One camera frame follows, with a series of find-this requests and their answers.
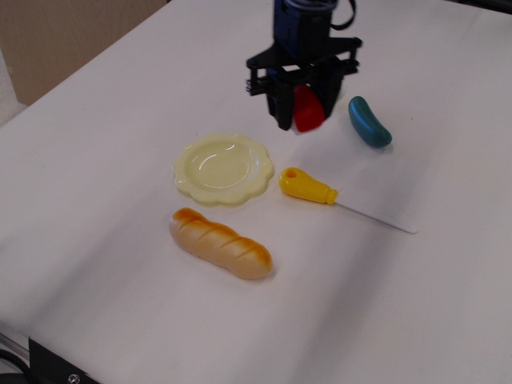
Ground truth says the black corner bracket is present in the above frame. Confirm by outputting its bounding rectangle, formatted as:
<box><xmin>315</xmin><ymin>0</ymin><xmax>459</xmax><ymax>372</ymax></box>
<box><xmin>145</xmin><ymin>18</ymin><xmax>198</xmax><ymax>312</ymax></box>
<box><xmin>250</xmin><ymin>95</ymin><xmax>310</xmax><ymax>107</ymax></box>
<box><xmin>29</xmin><ymin>338</ymin><xmax>99</xmax><ymax>384</ymax></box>

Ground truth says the red and white toy sushi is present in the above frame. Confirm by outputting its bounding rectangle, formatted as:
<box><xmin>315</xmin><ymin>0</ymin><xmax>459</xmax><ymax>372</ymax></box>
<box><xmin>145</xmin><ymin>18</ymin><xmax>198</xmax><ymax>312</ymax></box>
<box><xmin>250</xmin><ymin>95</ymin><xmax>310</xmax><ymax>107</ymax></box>
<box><xmin>293</xmin><ymin>85</ymin><xmax>326</xmax><ymax>134</ymax></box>

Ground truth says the aluminium table frame rail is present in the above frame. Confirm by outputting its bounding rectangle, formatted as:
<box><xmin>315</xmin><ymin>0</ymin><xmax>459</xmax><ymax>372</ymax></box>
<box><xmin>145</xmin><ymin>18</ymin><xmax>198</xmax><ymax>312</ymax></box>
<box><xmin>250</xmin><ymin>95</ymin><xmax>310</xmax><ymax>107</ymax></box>
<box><xmin>0</xmin><ymin>321</ymin><xmax>30</xmax><ymax>366</ymax></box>

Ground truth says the toy bread loaf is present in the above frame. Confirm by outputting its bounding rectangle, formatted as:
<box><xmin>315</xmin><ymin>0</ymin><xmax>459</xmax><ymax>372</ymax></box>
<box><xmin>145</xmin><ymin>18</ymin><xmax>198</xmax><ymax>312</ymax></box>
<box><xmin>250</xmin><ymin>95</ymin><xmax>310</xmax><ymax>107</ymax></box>
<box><xmin>170</xmin><ymin>208</ymin><xmax>273</xmax><ymax>280</ymax></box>

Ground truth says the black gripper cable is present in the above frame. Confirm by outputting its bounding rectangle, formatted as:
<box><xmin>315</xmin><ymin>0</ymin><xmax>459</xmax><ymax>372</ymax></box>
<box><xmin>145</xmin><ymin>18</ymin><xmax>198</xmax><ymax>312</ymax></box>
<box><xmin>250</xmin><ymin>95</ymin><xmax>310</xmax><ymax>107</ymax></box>
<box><xmin>330</xmin><ymin>0</ymin><xmax>358</xmax><ymax>31</ymax></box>

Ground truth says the yellow handled toy knife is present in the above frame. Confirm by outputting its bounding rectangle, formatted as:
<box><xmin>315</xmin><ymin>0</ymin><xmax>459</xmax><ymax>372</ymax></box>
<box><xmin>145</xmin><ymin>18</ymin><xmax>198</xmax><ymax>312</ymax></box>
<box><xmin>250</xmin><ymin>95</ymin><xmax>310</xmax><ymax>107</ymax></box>
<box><xmin>279</xmin><ymin>167</ymin><xmax>418</xmax><ymax>234</ymax></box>

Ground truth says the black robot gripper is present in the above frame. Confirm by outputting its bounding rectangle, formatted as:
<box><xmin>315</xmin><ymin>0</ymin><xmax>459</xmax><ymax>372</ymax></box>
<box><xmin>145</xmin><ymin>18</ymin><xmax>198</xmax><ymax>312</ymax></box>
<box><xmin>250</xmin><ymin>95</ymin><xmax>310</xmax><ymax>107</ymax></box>
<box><xmin>246</xmin><ymin>1</ymin><xmax>362</xmax><ymax>130</ymax></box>

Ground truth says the teal toy cucumber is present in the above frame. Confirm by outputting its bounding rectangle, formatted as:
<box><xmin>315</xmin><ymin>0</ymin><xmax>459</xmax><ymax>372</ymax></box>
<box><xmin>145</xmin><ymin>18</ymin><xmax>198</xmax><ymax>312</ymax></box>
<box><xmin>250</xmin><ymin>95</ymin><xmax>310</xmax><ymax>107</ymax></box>
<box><xmin>348</xmin><ymin>96</ymin><xmax>393</xmax><ymax>148</ymax></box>

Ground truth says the pale yellow scalloped plate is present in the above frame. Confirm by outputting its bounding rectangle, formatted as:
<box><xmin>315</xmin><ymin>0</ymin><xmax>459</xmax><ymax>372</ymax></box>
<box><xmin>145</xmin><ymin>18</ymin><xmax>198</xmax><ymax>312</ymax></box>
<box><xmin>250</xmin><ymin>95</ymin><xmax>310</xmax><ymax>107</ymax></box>
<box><xmin>172</xmin><ymin>134</ymin><xmax>274</xmax><ymax>206</ymax></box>

